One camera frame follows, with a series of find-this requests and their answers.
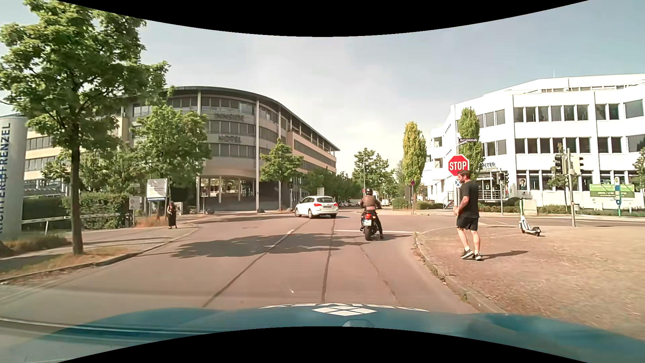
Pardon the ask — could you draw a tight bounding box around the car's own bonnet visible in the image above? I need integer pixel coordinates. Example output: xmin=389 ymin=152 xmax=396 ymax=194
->
xmin=0 ymin=303 xmax=645 ymax=363

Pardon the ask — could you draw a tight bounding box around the green banner sign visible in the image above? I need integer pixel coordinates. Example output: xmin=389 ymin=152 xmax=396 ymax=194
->
xmin=589 ymin=183 xmax=636 ymax=199

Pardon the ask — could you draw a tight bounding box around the tall poplar tree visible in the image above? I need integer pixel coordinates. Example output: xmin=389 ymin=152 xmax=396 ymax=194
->
xmin=457 ymin=106 xmax=485 ymax=181
xmin=401 ymin=121 xmax=428 ymax=203

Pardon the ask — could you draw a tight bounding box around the white office building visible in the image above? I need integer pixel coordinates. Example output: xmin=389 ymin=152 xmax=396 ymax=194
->
xmin=422 ymin=74 xmax=645 ymax=210

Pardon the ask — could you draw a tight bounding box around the grey asphalt road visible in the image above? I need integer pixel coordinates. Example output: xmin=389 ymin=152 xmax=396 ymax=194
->
xmin=0 ymin=208 xmax=645 ymax=328

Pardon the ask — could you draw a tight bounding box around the white estate car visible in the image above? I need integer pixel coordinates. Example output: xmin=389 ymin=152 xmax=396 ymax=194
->
xmin=294 ymin=195 xmax=339 ymax=219

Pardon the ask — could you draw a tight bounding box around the row of trees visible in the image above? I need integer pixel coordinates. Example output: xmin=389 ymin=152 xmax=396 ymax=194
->
xmin=301 ymin=147 xmax=405 ymax=202

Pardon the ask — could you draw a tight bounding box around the red stop sign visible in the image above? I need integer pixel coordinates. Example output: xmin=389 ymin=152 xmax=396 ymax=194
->
xmin=447 ymin=137 xmax=479 ymax=208

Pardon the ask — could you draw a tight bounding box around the green hedge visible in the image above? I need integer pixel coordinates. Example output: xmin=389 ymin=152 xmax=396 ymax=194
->
xmin=21 ymin=192 xmax=133 ymax=233

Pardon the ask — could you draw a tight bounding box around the small tree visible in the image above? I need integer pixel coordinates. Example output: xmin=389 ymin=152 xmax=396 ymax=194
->
xmin=259 ymin=138 xmax=305 ymax=211

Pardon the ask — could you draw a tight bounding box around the metal railing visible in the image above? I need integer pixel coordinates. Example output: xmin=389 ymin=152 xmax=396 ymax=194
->
xmin=21 ymin=213 xmax=133 ymax=236

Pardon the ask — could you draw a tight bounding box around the white advertising column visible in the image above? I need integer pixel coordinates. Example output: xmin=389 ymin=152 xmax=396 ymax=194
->
xmin=0 ymin=114 xmax=29 ymax=242

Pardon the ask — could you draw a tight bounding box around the electric scooter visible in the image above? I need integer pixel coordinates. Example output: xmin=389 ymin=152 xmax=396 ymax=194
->
xmin=517 ymin=196 xmax=542 ymax=237

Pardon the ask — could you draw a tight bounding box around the white billboard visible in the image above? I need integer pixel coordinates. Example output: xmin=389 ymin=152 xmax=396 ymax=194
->
xmin=145 ymin=177 xmax=169 ymax=217

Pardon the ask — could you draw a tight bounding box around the person on motorcycle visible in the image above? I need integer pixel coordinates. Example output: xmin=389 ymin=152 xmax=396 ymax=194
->
xmin=359 ymin=188 xmax=385 ymax=242

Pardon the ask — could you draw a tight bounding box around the traffic light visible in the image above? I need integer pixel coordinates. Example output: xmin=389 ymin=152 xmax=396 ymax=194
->
xmin=495 ymin=169 xmax=510 ymax=216
xmin=553 ymin=147 xmax=585 ymax=228

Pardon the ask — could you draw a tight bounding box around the large tree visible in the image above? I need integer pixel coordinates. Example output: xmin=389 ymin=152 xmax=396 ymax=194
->
xmin=0 ymin=0 xmax=171 ymax=256

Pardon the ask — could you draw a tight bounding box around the dry grass verge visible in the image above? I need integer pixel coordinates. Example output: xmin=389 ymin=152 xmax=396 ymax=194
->
xmin=0 ymin=245 xmax=147 ymax=281

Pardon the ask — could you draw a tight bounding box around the cobbled pavement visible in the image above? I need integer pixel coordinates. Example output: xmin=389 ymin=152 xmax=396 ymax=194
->
xmin=414 ymin=222 xmax=645 ymax=339

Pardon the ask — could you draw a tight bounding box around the curved beige office building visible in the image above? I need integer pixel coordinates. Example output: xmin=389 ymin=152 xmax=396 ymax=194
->
xmin=22 ymin=86 xmax=340 ymax=212

